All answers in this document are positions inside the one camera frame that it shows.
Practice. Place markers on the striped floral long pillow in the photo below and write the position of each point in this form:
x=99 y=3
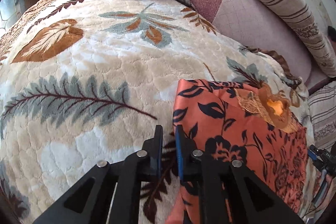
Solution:
x=299 y=17

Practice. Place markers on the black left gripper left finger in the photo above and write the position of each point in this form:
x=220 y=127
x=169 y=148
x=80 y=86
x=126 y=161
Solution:
x=109 y=193

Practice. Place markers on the cream leaf-pattern blanket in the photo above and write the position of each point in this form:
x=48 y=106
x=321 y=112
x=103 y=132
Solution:
x=84 y=80

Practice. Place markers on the orange floral blouse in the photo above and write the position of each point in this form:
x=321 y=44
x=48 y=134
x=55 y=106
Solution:
x=235 y=121

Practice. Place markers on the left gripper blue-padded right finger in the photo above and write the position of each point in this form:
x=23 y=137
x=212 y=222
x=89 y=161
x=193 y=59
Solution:
x=229 y=192

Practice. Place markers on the striped floral side pillow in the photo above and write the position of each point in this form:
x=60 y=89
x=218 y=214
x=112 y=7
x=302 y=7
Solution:
x=322 y=112

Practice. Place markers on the pink quilted bolster cushion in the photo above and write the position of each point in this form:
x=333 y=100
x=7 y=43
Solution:
x=252 y=24

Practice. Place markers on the stained glass window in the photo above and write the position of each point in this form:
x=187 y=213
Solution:
x=11 y=11

